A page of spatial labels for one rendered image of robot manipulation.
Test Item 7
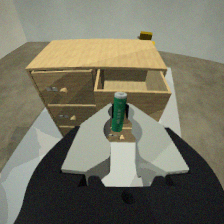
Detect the green aa battery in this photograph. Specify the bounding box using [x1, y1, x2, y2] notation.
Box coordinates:
[111, 92, 127, 132]

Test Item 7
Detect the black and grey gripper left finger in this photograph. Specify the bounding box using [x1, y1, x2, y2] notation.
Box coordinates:
[13, 103, 114, 224]

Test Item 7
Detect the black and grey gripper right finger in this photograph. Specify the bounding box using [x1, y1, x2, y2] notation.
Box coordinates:
[125, 103, 224, 216]

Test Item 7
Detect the light wooden chest of drawers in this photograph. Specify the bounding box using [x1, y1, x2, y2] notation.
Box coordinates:
[25, 39, 168, 136]

